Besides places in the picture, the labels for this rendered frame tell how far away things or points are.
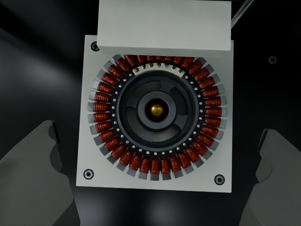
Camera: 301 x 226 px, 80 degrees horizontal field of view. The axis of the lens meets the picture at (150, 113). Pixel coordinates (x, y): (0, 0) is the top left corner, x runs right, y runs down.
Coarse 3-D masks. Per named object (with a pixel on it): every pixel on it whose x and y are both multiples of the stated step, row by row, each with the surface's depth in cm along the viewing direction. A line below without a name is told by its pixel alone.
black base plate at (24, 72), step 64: (0, 0) 20; (64, 0) 20; (0, 64) 19; (64, 64) 19; (256, 64) 19; (0, 128) 19; (64, 128) 19; (256, 128) 19; (128, 192) 19; (192, 192) 18
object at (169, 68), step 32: (128, 64) 15; (160, 64) 14; (192, 64) 14; (96, 96) 14; (128, 96) 16; (160, 96) 15; (192, 96) 15; (224, 96) 14; (96, 128) 14; (128, 128) 16; (160, 128) 15; (192, 128) 14; (224, 128) 14; (128, 160) 14; (160, 160) 14; (192, 160) 14
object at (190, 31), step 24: (120, 0) 8; (144, 0) 8; (168, 0) 8; (192, 0) 8; (216, 0) 8; (240, 0) 8; (120, 24) 8; (144, 24) 8; (168, 24) 8; (192, 24) 8; (216, 24) 8; (120, 48) 8; (144, 48) 8; (168, 48) 8; (192, 48) 8; (216, 48) 8
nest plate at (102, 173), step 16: (96, 48) 18; (96, 64) 18; (224, 64) 18; (224, 80) 18; (176, 96) 18; (128, 112) 18; (80, 128) 18; (176, 128) 18; (80, 144) 18; (224, 144) 18; (80, 160) 18; (96, 160) 18; (208, 160) 17; (224, 160) 17; (80, 176) 17; (96, 176) 17; (112, 176) 17; (128, 176) 17; (160, 176) 17; (192, 176) 17; (208, 176) 17; (224, 176) 17
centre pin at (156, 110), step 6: (150, 102) 16; (156, 102) 15; (162, 102) 16; (150, 108) 15; (156, 108) 15; (162, 108) 15; (150, 114) 15; (156, 114) 15; (162, 114) 15; (156, 120) 16
